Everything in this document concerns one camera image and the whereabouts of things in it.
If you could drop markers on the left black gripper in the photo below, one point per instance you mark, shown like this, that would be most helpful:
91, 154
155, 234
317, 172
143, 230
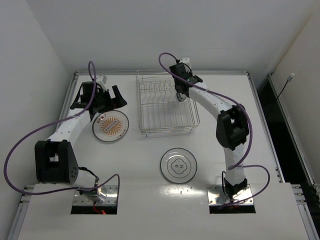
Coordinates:
108, 99

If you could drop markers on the metal wire dish rack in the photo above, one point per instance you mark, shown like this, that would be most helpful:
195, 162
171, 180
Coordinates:
160, 113

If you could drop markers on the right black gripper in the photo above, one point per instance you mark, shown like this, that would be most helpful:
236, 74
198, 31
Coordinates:
181, 88

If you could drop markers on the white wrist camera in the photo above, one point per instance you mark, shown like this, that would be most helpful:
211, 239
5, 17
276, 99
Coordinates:
186, 62
102, 79

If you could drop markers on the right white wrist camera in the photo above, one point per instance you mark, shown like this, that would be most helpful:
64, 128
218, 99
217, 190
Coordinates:
186, 62

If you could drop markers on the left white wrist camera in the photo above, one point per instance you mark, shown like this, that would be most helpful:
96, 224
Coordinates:
102, 79

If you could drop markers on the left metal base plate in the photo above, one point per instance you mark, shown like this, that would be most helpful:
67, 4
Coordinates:
106, 195

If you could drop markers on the orange patterned plate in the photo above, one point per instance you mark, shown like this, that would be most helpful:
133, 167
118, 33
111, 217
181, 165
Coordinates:
111, 126

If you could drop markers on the metal base plate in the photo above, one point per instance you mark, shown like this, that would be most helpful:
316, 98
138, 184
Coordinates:
216, 196
106, 195

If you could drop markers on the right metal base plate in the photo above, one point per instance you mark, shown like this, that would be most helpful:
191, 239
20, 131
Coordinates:
216, 196

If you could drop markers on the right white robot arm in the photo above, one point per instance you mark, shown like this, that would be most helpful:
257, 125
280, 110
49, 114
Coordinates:
231, 125

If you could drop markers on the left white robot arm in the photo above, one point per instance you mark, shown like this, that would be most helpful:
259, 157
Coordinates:
55, 159

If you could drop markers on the white plate black rim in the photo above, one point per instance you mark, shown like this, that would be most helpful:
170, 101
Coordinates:
178, 166

